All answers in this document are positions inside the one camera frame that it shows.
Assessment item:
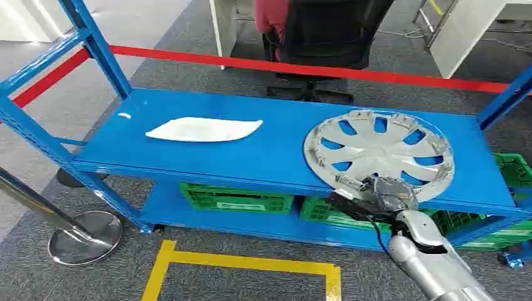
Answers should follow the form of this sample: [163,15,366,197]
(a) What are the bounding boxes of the red barrier belt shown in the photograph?
[0,45,532,125]

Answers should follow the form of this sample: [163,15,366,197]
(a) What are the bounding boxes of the person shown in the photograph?
[253,0,292,38]

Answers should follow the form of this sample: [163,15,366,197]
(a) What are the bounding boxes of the white floor cable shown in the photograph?
[377,24,435,41]

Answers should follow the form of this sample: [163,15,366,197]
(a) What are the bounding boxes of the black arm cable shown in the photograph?
[365,215,392,255]

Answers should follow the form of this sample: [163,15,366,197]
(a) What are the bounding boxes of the white desk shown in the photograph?
[412,0,532,80]

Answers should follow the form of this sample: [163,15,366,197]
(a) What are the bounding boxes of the chrome stanchion post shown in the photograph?
[0,167,124,267]

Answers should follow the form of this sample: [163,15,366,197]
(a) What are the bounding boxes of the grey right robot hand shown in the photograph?
[326,174,419,222]

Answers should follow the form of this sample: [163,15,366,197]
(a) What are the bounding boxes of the white cloth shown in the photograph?
[145,117,264,144]

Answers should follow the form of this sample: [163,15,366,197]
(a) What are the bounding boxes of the black office chair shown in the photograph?
[262,0,396,105]

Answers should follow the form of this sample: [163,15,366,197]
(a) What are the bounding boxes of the silver wheel hubcap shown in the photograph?
[302,108,455,205]

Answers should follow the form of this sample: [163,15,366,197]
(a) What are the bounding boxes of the blue metal shelf rack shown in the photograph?
[0,0,532,269]

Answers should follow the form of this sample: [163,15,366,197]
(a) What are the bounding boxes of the green plastic crate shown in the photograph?
[299,196,487,237]
[179,182,295,216]
[455,152,532,251]

